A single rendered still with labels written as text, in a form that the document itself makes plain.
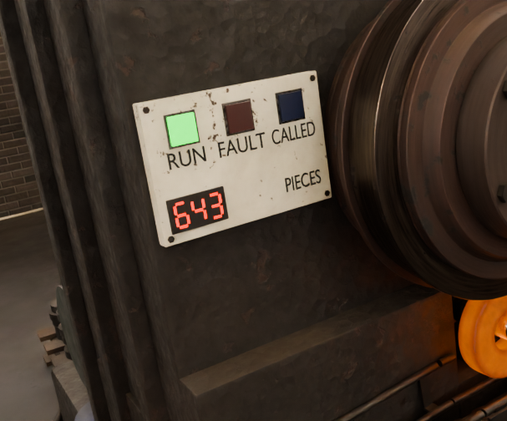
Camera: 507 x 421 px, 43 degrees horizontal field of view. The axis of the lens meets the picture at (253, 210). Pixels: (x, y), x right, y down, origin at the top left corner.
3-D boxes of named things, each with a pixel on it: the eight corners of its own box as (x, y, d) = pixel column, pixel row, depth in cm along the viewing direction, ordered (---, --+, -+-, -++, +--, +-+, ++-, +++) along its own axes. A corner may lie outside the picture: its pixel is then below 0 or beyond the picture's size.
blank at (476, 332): (446, 307, 94) (463, 314, 91) (514, 257, 100) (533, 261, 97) (468, 391, 99) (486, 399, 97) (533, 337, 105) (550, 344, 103)
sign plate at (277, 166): (159, 245, 82) (131, 103, 77) (324, 195, 93) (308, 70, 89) (166, 248, 80) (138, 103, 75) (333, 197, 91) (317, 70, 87)
